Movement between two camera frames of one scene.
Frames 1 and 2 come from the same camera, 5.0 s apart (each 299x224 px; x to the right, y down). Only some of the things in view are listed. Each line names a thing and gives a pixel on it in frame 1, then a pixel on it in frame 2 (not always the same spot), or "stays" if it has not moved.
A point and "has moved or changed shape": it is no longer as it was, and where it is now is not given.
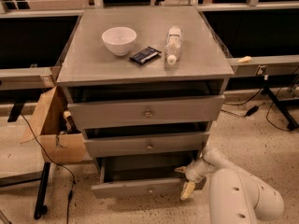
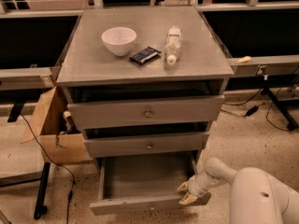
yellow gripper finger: [188, 189] → [187, 199]
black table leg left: [41, 208] stays
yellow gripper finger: [182, 169] → [183, 187]
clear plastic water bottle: [173, 45] stays
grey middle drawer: [145, 145] stays
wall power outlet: [261, 69] stays
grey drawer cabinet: [146, 84] stays
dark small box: [146, 55] stays
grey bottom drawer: [142, 175] has moved or changed shape
